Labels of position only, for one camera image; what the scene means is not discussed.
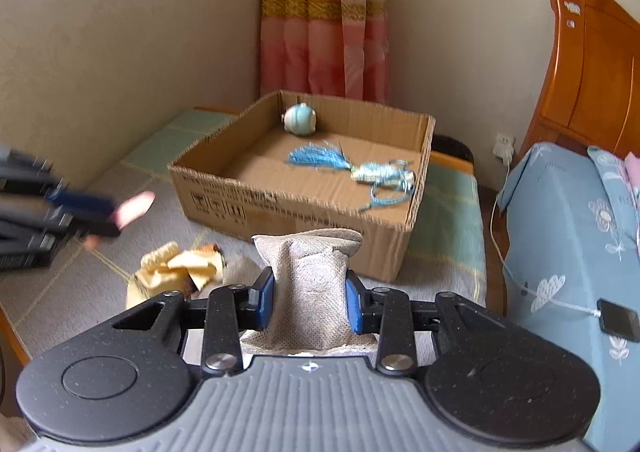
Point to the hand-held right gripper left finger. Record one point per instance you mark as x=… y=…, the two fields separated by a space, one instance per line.
x=266 y=301

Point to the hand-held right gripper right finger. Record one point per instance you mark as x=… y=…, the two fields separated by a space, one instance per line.
x=354 y=304

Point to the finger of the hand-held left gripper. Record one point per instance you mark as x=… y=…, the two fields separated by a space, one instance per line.
x=82 y=202
x=100 y=228

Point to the grey fabric pouch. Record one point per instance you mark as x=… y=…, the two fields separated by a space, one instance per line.
x=310 y=282

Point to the yellow cloth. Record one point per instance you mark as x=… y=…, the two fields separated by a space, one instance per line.
x=175 y=264

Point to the cardboard box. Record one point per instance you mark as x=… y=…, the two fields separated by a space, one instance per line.
x=300 y=217

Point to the blue patterned sachet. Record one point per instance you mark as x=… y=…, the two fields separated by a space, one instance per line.
x=382 y=175

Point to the blue tassel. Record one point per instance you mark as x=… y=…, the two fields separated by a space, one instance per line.
x=317 y=156

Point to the round blue plush toy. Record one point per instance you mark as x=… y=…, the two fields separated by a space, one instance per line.
x=299 y=119

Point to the dark round container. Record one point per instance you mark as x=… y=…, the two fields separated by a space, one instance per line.
x=450 y=144

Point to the blue floral bedsheet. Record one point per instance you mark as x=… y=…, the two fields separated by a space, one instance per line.
x=555 y=232

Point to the black smartphone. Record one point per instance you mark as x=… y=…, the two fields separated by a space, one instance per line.
x=619 y=321

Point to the pink patterned curtain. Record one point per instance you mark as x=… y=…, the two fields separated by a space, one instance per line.
x=322 y=31

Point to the wooden headboard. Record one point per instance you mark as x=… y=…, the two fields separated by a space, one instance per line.
x=585 y=81

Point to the white wall socket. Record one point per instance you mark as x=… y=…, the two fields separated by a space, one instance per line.
x=502 y=144

